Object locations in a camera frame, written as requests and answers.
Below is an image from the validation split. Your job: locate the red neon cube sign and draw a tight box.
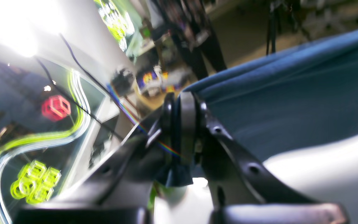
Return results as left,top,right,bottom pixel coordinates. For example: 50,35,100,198
41,95,71,122

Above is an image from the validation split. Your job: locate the dark blue T-shirt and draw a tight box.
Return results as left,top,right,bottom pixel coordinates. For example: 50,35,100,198
156,24,358,188

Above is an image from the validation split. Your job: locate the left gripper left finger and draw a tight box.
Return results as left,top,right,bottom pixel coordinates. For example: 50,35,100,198
14,93,175,224

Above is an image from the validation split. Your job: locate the person in dark trousers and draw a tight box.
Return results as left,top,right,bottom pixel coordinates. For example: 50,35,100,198
147,0,227,80

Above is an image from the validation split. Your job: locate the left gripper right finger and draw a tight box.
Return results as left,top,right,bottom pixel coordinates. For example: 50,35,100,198
179,92,349,224

